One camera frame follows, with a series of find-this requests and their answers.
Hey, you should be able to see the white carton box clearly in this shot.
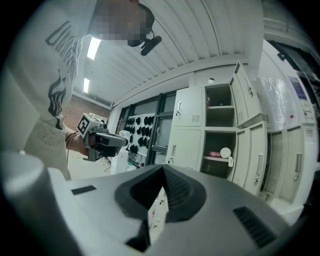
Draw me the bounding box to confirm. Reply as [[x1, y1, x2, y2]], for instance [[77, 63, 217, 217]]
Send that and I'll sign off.
[[111, 149, 131, 175]]

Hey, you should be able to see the group of black helmets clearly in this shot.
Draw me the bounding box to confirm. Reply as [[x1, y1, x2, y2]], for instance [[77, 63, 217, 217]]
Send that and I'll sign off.
[[124, 115, 156, 155]]

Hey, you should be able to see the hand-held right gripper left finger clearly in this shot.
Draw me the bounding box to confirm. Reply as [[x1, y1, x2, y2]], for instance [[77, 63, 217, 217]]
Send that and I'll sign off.
[[48, 164, 165, 256]]

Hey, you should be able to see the grey metal locker cabinet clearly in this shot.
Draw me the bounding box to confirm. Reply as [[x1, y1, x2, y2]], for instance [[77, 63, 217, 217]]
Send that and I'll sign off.
[[147, 61, 305, 230]]

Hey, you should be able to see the black window frame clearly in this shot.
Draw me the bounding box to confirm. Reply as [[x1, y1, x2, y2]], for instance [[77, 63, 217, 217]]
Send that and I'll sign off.
[[119, 91, 177, 167]]

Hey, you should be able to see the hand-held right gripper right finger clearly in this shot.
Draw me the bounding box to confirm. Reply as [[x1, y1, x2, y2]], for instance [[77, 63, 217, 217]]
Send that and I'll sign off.
[[159, 164, 302, 256]]

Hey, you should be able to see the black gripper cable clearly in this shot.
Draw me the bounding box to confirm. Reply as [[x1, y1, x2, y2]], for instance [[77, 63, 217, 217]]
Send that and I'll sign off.
[[64, 131, 81, 163]]

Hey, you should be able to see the person's head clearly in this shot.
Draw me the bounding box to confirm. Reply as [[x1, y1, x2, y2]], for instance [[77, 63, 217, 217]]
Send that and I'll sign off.
[[88, 0, 156, 48]]

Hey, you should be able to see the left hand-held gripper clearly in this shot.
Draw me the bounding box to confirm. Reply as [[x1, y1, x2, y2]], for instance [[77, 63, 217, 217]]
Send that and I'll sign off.
[[76, 112, 129, 163]]

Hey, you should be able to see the white lidded cup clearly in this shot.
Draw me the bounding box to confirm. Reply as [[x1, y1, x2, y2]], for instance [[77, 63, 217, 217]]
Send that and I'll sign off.
[[219, 146, 233, 160]]

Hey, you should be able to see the person's white printed shirt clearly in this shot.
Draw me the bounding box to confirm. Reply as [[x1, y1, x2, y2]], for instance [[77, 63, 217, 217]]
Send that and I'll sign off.
[[0, 0, 101, 181]]

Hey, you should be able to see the person's left forearm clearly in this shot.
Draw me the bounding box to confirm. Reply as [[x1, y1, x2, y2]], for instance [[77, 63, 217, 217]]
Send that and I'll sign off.
[[64, 124, 89, 156]]

